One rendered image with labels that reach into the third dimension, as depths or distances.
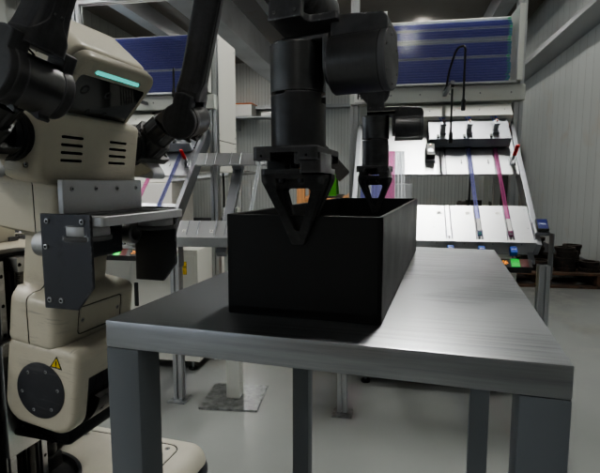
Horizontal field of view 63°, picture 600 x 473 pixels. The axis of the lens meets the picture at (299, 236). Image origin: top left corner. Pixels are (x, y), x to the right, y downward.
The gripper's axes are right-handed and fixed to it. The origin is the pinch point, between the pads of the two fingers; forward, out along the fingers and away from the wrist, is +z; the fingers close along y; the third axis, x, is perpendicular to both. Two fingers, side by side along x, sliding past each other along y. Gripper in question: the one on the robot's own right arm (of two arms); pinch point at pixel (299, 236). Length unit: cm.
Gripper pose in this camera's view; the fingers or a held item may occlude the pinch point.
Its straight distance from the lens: 51.7
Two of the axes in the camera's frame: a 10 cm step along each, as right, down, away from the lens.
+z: 0.1, 9.9, 1.0
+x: -9.6, -0.2, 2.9
